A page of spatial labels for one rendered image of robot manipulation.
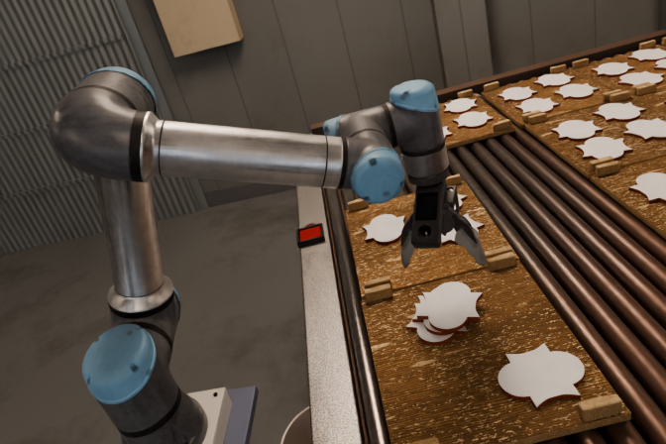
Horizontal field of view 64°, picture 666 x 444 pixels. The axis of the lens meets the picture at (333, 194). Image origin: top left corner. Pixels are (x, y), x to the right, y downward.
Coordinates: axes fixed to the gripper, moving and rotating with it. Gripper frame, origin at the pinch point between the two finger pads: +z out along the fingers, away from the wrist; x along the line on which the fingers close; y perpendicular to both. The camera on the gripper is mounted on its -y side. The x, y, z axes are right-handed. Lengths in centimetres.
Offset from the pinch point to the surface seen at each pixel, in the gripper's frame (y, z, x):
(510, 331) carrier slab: -4.4, 10.7, -11.1
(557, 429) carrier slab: -24.4, 10.8, -18.0
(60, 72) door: 202, -20, 283
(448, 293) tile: 2.5, 7.8, 0.6
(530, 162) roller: 68, 13, -15
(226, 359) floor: 71, 104, 128
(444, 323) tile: -6.0, 7.8, 0.3
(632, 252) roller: 21.8, 12.7, -34.2
